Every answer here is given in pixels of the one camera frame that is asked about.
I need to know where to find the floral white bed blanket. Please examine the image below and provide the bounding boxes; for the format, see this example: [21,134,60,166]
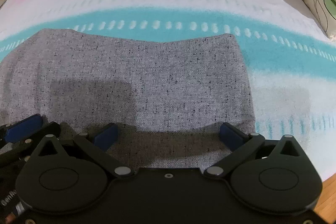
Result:
[1,0,335,178]

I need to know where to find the grey speckled pants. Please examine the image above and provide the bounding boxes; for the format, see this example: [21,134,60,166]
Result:
[1,29,255,169]

